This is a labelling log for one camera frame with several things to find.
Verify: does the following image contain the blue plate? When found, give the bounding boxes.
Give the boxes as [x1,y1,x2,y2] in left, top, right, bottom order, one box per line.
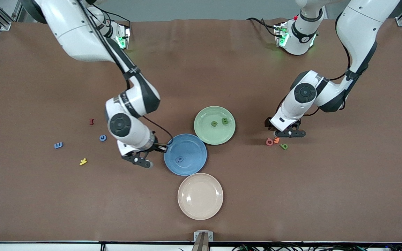
[164,134,208,176]

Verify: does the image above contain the light green plate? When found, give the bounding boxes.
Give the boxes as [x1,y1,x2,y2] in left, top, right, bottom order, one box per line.
[194,106,236,146]

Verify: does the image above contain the beige plate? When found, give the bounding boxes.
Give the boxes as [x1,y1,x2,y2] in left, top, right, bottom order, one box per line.
[177,173,224,221]

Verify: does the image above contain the brown table cover sheet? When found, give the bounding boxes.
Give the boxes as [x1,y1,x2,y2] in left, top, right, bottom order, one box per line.
[0,18,402,243]

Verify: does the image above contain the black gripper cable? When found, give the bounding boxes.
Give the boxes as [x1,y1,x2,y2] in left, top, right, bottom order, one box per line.
[77,0,173,145]
[274,10,353,119]

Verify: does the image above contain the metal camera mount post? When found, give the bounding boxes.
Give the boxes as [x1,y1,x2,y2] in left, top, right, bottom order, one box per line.
[192,230,214,251]

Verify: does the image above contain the black arm base cable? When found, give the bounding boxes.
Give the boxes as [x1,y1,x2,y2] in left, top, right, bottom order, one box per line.
[246,17,279,37]
[98,9,132,28]

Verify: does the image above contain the white table edge rail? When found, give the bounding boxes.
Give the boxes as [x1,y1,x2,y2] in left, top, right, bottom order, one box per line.
[0,242,402,251]

